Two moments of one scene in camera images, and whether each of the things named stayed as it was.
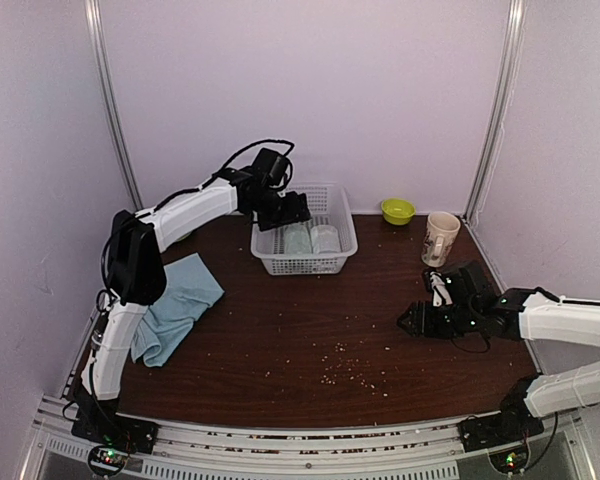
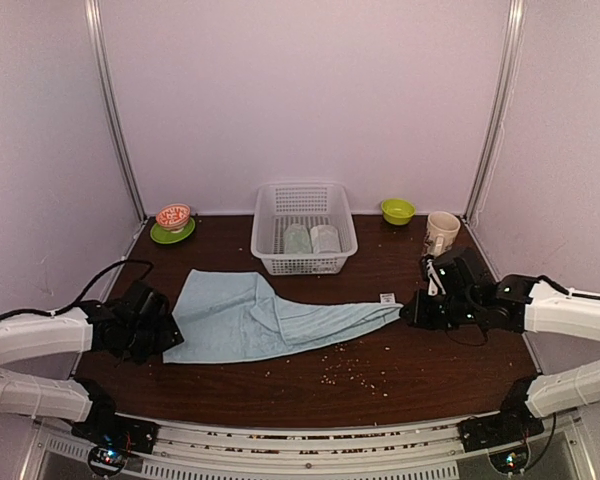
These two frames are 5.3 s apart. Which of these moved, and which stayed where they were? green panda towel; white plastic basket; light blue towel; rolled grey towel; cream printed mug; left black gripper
Moved: light blue towel; left black gripper
Stayed: cream printed mug; green panda towel; white plastic basket; rolled grey towel
